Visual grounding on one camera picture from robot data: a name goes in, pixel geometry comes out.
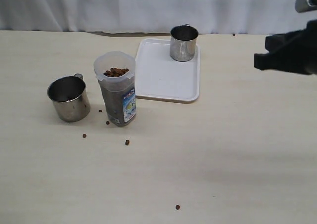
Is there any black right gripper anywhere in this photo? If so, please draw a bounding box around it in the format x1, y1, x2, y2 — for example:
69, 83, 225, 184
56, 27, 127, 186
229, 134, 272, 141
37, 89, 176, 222
253, 20, 317, 75

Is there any steel mug with kibble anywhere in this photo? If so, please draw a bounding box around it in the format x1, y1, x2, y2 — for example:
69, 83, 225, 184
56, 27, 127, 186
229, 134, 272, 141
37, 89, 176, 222
170, 24, 199, 62

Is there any clear plastic container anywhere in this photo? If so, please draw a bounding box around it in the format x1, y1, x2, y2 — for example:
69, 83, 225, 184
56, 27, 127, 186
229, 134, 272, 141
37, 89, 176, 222
94, 51, 136, 127

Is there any white backdrop curtain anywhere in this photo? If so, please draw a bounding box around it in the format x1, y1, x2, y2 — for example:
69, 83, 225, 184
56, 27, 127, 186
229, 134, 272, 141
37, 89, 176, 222
0, 0, 317, 34

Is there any white plastic tray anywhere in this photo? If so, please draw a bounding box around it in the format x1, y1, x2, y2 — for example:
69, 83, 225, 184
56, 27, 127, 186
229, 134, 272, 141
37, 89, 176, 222
135, 38, 200, 103

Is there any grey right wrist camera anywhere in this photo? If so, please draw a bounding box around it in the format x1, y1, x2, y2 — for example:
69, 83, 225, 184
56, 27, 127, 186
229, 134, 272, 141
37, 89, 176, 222
295, 0, 317, 13

